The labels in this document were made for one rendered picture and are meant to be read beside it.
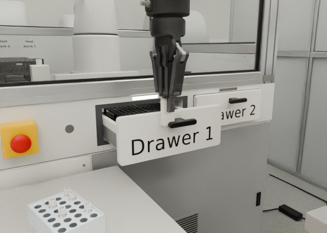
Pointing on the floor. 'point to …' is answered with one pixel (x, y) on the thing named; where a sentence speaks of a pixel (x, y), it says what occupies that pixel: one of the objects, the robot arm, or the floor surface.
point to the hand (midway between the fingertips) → (167, 111)
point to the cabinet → (184, 180)
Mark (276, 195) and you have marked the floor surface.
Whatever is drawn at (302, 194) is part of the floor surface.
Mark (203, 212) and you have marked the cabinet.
